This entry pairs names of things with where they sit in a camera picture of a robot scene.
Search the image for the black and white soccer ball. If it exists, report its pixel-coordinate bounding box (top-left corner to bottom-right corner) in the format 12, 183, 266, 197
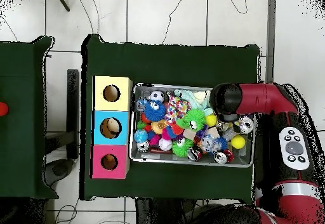
149, 89, 165, 103

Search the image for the yellow ball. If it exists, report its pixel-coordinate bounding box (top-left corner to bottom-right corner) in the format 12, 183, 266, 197
230, 135, 246, 150

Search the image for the black upright panel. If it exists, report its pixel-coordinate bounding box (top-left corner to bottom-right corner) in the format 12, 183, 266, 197
44, 69, 81, 187

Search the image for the silver metal can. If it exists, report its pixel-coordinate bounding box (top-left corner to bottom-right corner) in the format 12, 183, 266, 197
238, 116, 255, 134

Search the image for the large green spiky ball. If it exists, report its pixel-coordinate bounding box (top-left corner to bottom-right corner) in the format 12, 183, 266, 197
176, 108, 207, 131

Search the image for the colourful polka dot cloth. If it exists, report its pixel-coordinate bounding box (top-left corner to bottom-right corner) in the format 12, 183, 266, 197
164, 91, 192, 123

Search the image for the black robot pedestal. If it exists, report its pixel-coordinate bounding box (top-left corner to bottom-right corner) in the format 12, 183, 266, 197
135, 197, 196, 224

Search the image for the silver wire mesh bin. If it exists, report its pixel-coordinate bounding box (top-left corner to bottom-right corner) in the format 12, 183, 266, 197
128, 82, 257, 168

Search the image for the red round object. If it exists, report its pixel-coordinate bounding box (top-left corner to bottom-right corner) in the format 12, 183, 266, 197
0, 102, 10, 117

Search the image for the cream yellow cloth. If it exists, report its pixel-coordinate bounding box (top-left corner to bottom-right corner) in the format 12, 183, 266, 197
194, 90, 211, 105

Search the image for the blue spiky ball with eyes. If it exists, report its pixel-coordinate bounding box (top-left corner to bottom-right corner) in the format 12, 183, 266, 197
143, 99, 166, 122

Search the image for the wooden box with three holes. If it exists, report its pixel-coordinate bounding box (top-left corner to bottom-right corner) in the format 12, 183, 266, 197
90, 75, 133, 180

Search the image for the blue globe ball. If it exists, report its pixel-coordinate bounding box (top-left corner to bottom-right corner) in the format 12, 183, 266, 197
133, 129, 149, 143

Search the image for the mint green cloth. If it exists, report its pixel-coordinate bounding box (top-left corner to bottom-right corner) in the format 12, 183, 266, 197
173, 88, 213, 115

